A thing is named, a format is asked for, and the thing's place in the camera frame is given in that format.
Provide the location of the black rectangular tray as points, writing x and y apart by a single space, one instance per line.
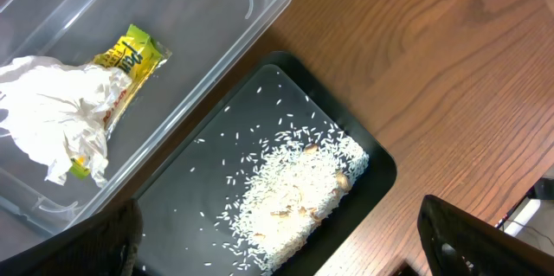
162 249

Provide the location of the clear plastic bin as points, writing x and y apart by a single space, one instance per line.
205 37

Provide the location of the spilled rice pile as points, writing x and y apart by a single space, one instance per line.
262 176

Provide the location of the yellow green snack wrapper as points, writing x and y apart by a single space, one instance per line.
128 65

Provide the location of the white tissue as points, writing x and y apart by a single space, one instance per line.
57 113

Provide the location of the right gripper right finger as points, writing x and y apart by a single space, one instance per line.
457 243

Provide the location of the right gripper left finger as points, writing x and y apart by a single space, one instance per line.
104 244

